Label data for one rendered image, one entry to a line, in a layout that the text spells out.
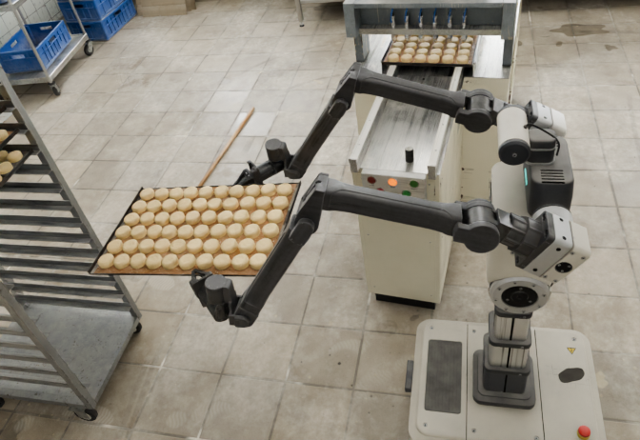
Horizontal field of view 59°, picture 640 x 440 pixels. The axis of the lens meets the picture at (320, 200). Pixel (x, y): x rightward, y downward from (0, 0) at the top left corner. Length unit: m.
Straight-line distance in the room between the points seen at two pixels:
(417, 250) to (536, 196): 1.06
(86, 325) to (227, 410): 0.81
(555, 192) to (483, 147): 1.48
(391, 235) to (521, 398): 0.77
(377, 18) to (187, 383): 1.84
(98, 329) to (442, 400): 1.60
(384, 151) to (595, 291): 1.23
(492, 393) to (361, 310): 0.83
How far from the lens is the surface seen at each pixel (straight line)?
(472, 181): 3.01
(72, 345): 2.90
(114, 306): 2.83
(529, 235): 1.30
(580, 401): 2.26
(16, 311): 2.22
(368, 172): 2.13
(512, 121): 1.42
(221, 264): 1.66
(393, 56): 2.69
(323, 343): 2.67
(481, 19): 2.63
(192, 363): 2.77
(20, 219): 2.62
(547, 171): 1.44
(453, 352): 2.30
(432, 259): 2.43
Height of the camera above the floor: 2.18
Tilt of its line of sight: 41 degrees down
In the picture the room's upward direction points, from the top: 11 degrees counter-clockwise
